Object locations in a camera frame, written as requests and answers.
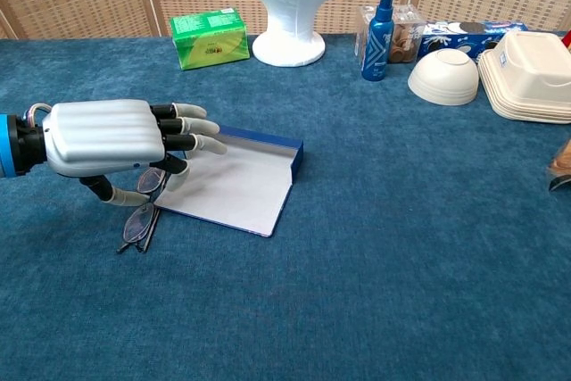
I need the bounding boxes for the green cardboard box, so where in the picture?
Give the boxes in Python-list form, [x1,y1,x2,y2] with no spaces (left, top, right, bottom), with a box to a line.
[170,7,252,71]

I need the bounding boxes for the beige lidded lunch box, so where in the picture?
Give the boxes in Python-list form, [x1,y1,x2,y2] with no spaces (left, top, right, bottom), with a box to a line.
[477,30,571,125]

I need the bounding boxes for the black eyeglasses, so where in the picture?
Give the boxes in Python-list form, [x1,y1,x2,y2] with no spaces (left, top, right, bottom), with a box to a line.
[116,166,173,253]

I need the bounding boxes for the blue table cloth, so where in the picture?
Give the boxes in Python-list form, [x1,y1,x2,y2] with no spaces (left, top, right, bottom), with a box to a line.
[0,32,571,381]

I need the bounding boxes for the clear bag with bread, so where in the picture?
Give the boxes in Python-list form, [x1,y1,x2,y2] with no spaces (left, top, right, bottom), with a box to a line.
[546,137,571,193]

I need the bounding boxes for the blue glasses case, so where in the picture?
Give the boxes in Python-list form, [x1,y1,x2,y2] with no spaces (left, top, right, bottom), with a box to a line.
[153,125,305,238]

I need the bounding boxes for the white upturned bowl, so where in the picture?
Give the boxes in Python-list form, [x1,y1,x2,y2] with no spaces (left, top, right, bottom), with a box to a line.
[407,48,480,107]

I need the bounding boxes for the blue spray bottle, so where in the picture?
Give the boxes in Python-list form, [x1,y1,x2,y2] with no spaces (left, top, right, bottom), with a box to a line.
[360,0,396,83]

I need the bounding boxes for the blue sandwich cookie box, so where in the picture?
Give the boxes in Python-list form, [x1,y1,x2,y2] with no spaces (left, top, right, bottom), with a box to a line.
[418,20,530,61]

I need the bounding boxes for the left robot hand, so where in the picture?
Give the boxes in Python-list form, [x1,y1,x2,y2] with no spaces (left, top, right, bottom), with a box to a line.
[20,99,228,207]

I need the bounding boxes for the clear plastic cookie box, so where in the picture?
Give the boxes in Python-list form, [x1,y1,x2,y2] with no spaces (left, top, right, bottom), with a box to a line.
[355,4,427,65]

